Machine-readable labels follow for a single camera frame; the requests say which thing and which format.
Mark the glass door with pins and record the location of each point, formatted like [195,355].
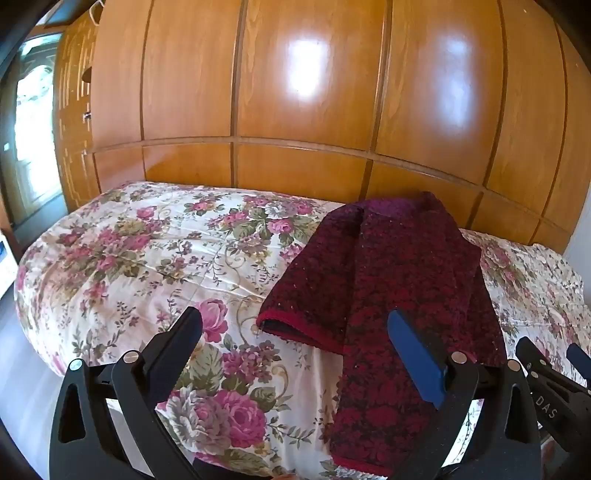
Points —
[32,138]

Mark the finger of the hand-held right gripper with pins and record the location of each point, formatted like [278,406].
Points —
[579,362]
[531,360]

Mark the floral bedspread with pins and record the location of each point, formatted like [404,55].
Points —
[161,258]

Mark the small-print floral pillow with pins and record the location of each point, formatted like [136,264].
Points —
[545,286]

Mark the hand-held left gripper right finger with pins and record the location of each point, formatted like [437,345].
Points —
[415,355]

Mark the white box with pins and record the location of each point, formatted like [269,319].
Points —
[7,263]

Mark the wooden wardrobe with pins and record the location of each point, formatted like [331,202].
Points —
[300,184]

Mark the dark red knitted garment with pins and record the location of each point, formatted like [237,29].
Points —
[392,258]

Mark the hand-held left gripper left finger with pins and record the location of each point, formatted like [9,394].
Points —
[178,350]

